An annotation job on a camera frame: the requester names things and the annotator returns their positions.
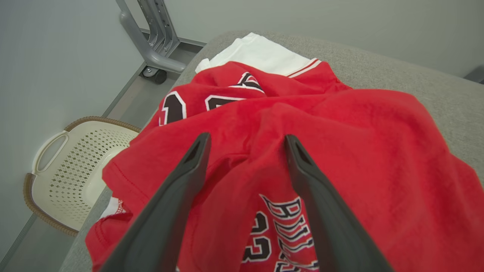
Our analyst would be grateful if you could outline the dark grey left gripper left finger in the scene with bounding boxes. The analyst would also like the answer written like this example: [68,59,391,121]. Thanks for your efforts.
[99,132,211,272]

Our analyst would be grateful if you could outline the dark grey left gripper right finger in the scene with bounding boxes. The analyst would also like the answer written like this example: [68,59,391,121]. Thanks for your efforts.
[285,135,394,272]

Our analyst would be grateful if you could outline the red shorts with white stripe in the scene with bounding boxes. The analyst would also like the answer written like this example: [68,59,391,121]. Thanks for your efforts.
[85,89,484,272]

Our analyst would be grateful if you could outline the red and white basketball jersey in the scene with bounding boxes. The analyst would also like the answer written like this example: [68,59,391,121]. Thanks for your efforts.
[158,32,354,127]

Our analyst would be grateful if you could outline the cream perforated laundry basket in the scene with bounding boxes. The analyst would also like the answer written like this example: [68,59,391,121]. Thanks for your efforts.
[23,116,142,237]

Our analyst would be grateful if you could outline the grey fabric sofa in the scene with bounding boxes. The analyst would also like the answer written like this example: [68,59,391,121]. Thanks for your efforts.
[59,30,484,272]

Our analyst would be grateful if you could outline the grey metal wheeled frame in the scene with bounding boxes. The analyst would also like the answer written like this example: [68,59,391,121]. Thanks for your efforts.
[115,0,206,84]

